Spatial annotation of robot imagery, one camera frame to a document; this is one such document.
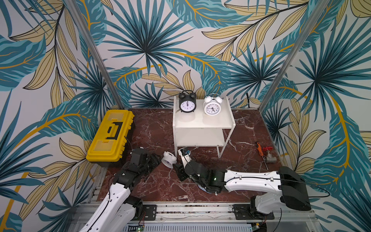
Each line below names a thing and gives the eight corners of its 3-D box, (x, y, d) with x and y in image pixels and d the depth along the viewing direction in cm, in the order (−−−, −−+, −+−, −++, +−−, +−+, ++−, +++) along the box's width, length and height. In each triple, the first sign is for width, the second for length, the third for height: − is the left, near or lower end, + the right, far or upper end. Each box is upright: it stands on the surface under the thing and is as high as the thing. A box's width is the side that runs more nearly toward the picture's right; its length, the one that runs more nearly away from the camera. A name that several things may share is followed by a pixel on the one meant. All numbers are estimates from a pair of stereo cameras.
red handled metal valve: (265, 163, 93) (268, 160, 90) (260, 149, 100) (263, 146, 96) (274, 163, 93) (278, 160, 90) (269, 149, 100) (272, 146, 96)
